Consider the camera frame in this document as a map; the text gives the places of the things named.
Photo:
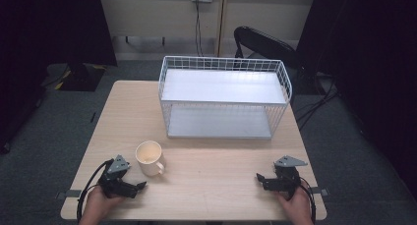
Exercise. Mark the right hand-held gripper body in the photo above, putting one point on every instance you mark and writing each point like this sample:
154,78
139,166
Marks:
285,179

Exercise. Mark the cream ceramic cup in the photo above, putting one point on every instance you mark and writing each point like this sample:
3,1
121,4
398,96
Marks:
150,157

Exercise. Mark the person's left hand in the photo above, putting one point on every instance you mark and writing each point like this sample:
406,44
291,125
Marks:
98,203

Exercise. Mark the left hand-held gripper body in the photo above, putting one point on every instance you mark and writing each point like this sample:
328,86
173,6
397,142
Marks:
113,180

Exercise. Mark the person's right hand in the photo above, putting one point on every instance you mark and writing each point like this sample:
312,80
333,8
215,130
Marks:
296,207

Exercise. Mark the black stand base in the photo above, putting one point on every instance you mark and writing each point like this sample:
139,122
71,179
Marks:
82,76

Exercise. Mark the grey table bracket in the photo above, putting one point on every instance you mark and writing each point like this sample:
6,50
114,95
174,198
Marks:
69,194
319,191

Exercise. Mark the black curtain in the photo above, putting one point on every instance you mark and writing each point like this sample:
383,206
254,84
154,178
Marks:
49,38
367,54

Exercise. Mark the black office chair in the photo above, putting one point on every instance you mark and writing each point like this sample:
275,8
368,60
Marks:
265,44

